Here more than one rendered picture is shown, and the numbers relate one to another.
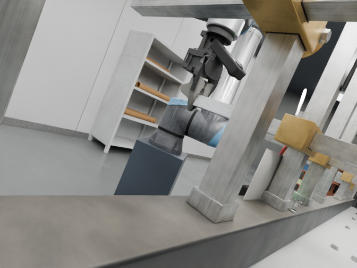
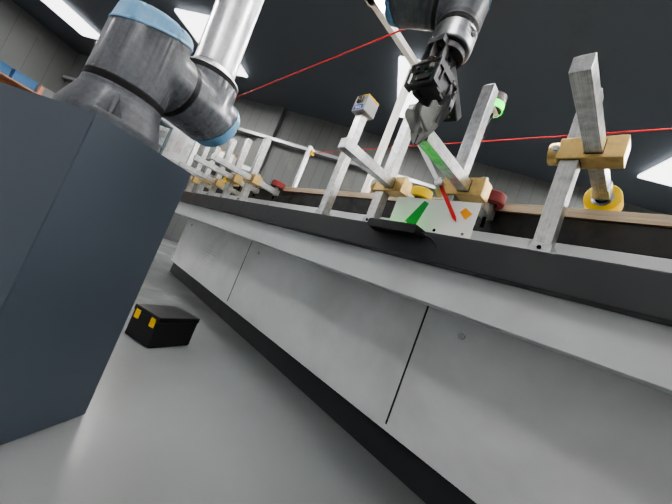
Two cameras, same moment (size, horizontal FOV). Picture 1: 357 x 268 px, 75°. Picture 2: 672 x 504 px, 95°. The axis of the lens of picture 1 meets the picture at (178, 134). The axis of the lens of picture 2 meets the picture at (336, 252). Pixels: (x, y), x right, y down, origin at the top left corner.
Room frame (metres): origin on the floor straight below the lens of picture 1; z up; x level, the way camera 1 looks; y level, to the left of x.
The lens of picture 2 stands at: (0.62, 0.62, 0.49)
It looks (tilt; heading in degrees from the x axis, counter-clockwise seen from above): 5 degrees up; 276
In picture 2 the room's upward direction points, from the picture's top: 21 degrees clockwise
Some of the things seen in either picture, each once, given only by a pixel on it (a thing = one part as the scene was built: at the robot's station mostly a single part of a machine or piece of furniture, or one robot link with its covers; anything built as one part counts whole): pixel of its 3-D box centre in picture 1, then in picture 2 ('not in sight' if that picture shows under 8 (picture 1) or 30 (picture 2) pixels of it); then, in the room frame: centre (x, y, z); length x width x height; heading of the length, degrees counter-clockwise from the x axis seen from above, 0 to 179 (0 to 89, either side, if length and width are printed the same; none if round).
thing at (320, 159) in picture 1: (321, 156); (390, 186); (0.64, -0.38, 0.84); 0.13 x 0.06 x 0.05; 139
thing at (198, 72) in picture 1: (200, 75); (440, 106); (0.59, 0.01, 0.90); 0.05 x 0.02 x 0.09; 139
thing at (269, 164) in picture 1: (277, 178); (429, 215); (0.51, -0.24, 0.75); 0.26 x 0.01 x 0.10; 139
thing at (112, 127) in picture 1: (142, 100); not in sight; (3.30, 0.66, 0.77); 0.90 x 0.45 x 1.55; 144
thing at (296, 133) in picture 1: (303, 138); (462, 190); (0.45, -0.22, 0.84); 0.13 x 0.06 x 0.05; 139
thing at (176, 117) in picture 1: (179, 116); (147, 59); (1.23, 0.03, 0.79); 0.17 x 0.15 x 0.18; 77
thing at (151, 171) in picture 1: (143, 197); (44, 265); (1.23, 0.04, 0.30); 0.25 x 0.25 x 0.60; 84
